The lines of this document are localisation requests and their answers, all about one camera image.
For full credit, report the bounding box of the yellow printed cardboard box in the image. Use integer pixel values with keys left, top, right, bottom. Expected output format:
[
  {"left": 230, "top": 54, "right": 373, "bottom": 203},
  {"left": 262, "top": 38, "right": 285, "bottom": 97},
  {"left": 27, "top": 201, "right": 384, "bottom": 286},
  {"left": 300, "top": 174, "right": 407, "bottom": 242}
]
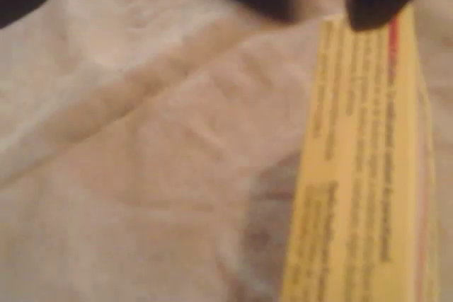
[{"left": 281, "top": 5, "right": 442, "bottom": 302}]

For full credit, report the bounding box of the white tablecloth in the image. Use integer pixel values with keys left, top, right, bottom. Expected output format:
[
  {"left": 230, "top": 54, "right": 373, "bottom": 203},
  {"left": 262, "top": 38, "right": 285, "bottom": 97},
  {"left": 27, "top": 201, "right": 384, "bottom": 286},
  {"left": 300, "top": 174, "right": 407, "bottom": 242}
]
[{"left": 0, "top": 0, "right": 453, "bottom": 302}]

